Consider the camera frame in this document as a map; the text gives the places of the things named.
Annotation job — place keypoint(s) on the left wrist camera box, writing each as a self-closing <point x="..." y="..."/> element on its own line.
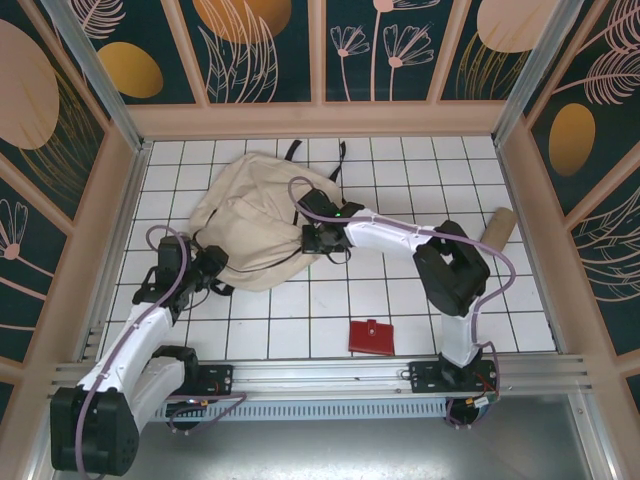
<point x="172" y="255"/>

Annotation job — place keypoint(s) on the red leather wallet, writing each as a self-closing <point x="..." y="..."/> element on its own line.
<point x="372" y="340"/>

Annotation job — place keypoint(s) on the wall panel small orange oval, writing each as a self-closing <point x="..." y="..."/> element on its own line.
<point x="125" y="70"/>

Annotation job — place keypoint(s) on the beige canvas backpack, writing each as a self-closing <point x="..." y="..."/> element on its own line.
<point x="250" y="200"/>

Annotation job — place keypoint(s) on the wall panel large pink circle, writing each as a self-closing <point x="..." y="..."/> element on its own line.
<point x="30" y="100"/>

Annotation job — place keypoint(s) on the wall panel pink flower stems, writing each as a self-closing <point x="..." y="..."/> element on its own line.
<point x="25" y="280"/>

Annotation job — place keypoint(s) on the wall panel two pink flowers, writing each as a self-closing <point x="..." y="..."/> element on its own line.
<point x="370" y="75"/>

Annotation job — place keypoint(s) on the wall panel orange circle feathers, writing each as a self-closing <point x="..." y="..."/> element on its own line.
<point x="240" y="30"/>

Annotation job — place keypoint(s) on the aluminium side rail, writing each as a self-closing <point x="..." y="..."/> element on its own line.
<point x="130" y="190"/>
<point x="515" y="185"/>

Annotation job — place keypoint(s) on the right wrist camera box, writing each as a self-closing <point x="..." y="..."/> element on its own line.
<point x="320" y="205"/>

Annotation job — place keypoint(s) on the wall panel orange oval fern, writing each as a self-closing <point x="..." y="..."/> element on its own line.
<point x="572" y="140"/>

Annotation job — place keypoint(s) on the brown cardboard tube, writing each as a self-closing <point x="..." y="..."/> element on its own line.
<point x="500" y="225"/>

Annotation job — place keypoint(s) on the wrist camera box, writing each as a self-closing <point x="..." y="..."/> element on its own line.
<point x="172" y="255"/>
<point x="320" y="205"/>

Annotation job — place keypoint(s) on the wall panel pink circle gold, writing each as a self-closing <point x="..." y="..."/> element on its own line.
<point x="500" y="25"/>

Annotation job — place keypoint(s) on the aluminium frame post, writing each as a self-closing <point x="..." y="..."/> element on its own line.
<point x="97" y="75"/>
<point x="592" y="440"/>
<point x="37" y="450"/>
<point x="536" y="75"/>

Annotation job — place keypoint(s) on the grey metal base plate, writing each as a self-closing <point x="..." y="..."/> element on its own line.
<point x="320" y="450"/>

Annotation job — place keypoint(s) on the long aluminium base rail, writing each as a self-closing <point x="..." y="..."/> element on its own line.
<point x="320" y="372"/>

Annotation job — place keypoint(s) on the wall panel pink fern leaves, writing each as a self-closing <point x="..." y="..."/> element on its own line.
<point x="615" y="270"/>

